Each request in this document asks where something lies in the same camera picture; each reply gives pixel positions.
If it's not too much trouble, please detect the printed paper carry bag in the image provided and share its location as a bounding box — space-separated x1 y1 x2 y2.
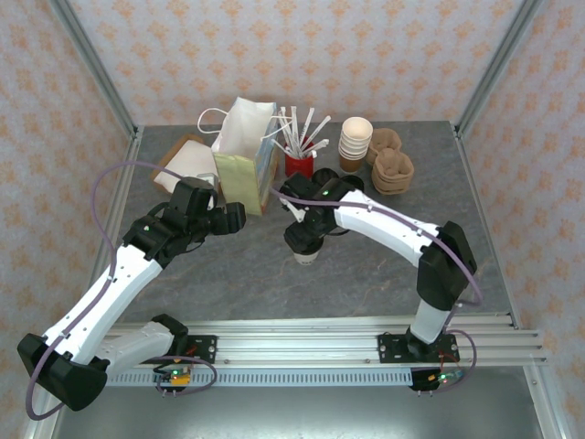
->
197 95 281 217

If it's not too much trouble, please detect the stack of black lids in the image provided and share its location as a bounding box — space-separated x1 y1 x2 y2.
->
313 167 367 193

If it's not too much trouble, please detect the red straw holder cup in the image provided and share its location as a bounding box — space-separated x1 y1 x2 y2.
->
285 144 316 178

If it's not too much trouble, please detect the brown napkin box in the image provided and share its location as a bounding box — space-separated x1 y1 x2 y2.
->
154 133 223 193

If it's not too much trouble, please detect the brown pulp carrier stack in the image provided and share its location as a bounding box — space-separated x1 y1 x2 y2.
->
367 127 403 162
371 148 416 197

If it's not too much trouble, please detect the stack of paper cups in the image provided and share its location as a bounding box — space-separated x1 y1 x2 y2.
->
337 116 374 174

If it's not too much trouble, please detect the grey metal panel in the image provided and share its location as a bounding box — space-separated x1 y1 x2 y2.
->
49 386 545 439

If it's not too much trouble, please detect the aluminium table side rail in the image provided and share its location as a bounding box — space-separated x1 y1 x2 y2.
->
93 126 145 321
452 122 522 330

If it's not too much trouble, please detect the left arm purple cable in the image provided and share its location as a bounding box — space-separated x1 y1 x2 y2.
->
25 160 193 422

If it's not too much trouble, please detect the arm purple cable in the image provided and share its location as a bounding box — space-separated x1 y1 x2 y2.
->
25 160 193 422
270 185 484 330

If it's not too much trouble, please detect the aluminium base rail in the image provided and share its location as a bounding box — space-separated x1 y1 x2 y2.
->
48 313 548 367

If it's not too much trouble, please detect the short purple cable loop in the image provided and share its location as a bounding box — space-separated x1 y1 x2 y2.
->
145 348 217 397
431 328 479 394

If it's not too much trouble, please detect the grey slotted cable duct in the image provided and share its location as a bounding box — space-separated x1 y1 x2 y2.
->
68 369 415 388

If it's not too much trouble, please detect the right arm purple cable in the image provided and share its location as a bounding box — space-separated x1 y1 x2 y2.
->
270 185 484 330

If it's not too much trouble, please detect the aluminium frame post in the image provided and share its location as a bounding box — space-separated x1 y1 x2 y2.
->
48 0 141 141
455 0 548 134

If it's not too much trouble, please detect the aluminium frame leg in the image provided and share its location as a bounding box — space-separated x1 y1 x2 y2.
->
25 402 69 439
523 365 566 439

